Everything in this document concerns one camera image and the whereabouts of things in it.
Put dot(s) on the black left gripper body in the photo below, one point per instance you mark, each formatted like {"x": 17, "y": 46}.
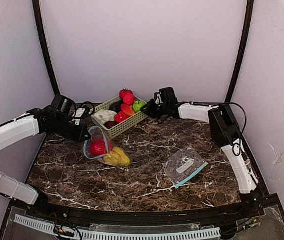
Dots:
{"x": 82, "y": 132}

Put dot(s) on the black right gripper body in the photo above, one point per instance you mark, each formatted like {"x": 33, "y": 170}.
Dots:
{"x": 151, "y": 110}

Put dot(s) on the pink-red wrinkled fruit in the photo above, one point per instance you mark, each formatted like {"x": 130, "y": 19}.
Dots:
{"x": 129, "y": 99}

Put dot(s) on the large clear zip bag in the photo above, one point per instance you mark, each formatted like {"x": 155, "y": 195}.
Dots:
{"x": 96, "y": 134}

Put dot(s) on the yellow wrinkled banana-like fruit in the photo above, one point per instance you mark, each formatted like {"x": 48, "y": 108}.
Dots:
{"x": 108, "y": 158}

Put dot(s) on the red apple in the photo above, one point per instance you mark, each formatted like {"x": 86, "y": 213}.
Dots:
{"x": 108, "y": 145}

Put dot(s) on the yellow lemon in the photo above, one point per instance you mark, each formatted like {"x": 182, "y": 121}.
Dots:
{"x": 121, "y": 160}

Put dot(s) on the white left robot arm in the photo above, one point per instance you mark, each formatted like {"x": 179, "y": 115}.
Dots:
{"x": 61, "y": 117}

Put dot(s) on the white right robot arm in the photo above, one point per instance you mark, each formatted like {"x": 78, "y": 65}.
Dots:
{"x": 224, "y": 130}

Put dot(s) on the small clear zip bag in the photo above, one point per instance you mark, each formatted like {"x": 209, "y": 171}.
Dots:
{"x": 184, "y": 165}

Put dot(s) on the green perforated plastic basket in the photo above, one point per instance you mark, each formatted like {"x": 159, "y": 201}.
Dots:
{"x": 120, "y": 127}

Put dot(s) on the green apple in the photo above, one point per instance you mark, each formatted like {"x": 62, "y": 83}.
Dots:
{"x": 137, "y": 105}

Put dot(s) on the orange pepper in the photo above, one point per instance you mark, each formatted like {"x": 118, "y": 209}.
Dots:
{"x": 126, "y": 109}

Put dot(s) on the red bell pepper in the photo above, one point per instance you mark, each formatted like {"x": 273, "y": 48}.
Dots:
{"x": 120, "y": 117}

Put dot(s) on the white cabbage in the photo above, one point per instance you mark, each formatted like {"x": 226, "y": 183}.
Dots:
{"x": 104, "y": 116}

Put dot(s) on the dark eggplant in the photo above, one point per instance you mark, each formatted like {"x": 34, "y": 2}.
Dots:
{"x": 116, "y": 106}

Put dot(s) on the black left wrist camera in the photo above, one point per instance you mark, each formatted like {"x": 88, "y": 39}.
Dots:
{"x": 83, "y": 111}

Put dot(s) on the white slotted cable duct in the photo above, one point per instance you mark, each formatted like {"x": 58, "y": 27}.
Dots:
{"x": 119, "y": 232}

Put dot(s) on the black table front rail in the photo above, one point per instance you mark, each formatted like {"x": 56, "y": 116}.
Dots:
{"x": 222, "y": 216}

